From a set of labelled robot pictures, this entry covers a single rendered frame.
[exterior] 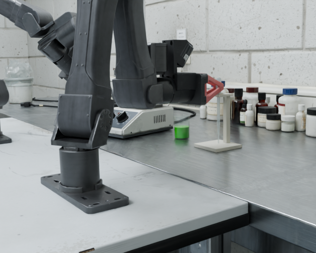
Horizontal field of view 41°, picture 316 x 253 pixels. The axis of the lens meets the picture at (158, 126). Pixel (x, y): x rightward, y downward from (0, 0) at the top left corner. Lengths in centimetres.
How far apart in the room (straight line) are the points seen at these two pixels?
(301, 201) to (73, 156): 35
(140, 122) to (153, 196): 51
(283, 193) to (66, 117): 36
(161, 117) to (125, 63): 45
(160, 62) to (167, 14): 107
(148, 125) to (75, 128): 53
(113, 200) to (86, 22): 28
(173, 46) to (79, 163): 35
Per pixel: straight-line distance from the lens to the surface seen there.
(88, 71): 68
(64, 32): 108
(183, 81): 90
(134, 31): 79
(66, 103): 69
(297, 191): 72
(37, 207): 67
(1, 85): 124
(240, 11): 160
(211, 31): 171
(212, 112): 142
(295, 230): 62
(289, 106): 128
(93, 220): 60
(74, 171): 67
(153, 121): 120
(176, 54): 90
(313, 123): 117
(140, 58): 79
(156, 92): 82
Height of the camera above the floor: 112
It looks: 9 degrees down
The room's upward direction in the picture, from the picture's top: 1 degrees counter-clockwise
